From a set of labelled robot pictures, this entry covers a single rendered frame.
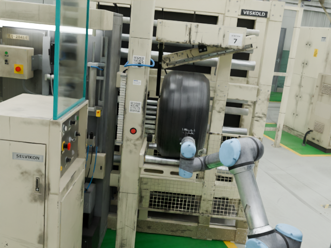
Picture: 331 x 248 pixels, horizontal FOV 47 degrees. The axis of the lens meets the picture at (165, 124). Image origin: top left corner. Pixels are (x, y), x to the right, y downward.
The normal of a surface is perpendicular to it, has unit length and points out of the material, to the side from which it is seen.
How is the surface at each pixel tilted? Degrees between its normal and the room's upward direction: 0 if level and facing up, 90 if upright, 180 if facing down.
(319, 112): 90
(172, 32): 90
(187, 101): 60
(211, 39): 90
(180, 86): 41
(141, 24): 90
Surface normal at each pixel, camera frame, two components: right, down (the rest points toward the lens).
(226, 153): -0.84, -0.07
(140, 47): -0.04, 0.24
